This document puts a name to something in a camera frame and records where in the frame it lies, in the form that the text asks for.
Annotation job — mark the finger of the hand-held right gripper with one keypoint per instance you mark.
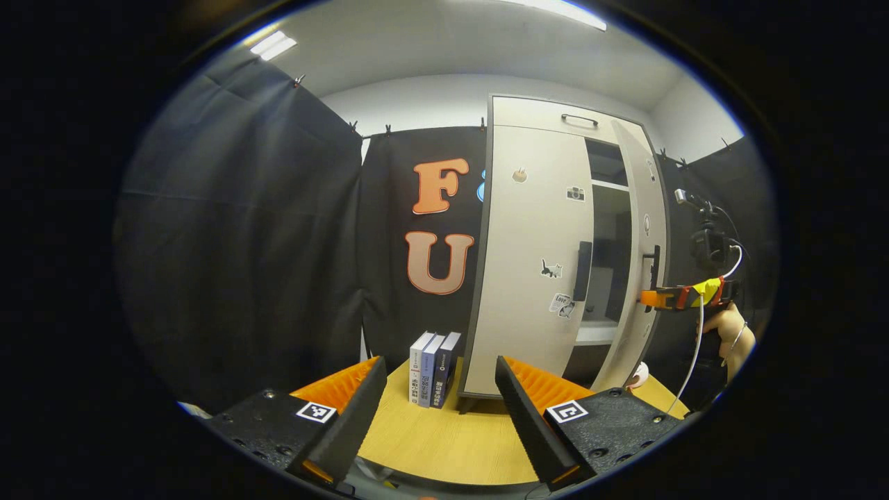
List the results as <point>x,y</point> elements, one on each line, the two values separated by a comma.
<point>660,298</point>

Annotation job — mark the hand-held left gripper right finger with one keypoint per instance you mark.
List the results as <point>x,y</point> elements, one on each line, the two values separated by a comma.
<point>531,430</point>

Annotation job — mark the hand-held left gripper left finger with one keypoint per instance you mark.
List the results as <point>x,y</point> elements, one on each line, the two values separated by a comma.
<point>351,423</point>

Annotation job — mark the grey cabinet door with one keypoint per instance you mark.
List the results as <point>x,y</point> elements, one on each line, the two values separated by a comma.
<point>642,208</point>
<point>528,229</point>

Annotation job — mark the grey double-door shoe cabinet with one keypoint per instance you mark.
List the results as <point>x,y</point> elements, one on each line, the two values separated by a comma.
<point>604,208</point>

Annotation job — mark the pink and white plush toy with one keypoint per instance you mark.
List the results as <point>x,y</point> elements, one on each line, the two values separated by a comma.
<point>639,376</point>

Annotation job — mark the grey book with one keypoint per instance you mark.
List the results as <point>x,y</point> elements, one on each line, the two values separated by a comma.
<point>430,371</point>

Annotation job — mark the navy book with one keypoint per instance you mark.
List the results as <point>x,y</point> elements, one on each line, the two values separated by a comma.
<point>444,371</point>

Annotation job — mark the black backdrop cloth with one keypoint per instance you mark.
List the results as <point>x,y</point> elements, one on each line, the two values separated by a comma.
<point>243,243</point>

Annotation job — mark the ceiling light panel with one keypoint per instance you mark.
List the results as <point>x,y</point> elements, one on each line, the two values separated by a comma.
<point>274,45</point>

